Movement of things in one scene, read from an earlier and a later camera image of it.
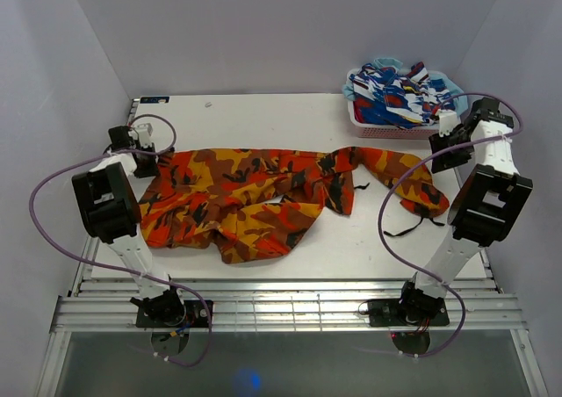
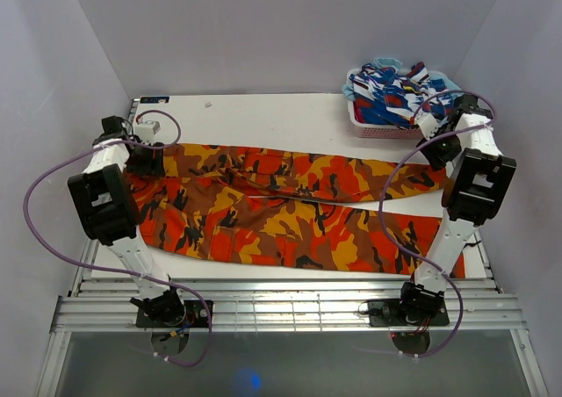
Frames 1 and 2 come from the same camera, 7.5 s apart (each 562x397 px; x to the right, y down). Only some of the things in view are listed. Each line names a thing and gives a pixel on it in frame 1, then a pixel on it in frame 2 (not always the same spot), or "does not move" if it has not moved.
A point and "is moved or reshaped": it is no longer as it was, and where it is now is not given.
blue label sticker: [153, 99] does not move
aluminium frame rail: [287, 305] does not move
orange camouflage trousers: [248, 204] is moved or reshaped
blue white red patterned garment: [382, 96] does not move
